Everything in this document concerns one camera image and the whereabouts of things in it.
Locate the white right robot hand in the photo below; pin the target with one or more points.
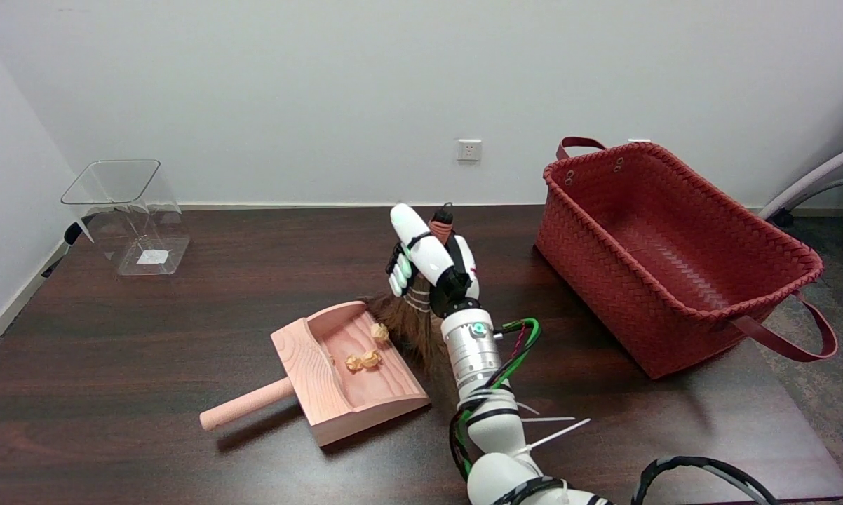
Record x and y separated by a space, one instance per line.
428 256

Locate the brown straw hand broom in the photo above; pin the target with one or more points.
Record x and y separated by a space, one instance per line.
411 326

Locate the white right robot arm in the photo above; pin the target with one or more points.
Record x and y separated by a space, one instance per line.
474 351

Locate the wooden dustpan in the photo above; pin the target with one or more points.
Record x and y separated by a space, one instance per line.
316 365

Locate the red woven basket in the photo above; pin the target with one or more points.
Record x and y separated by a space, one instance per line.
674 280

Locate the white paper label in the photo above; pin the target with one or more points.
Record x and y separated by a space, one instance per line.
152 257

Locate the clear plastic bin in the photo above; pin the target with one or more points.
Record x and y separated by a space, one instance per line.
137 224

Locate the black clamp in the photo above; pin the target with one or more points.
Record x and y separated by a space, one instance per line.
74 230

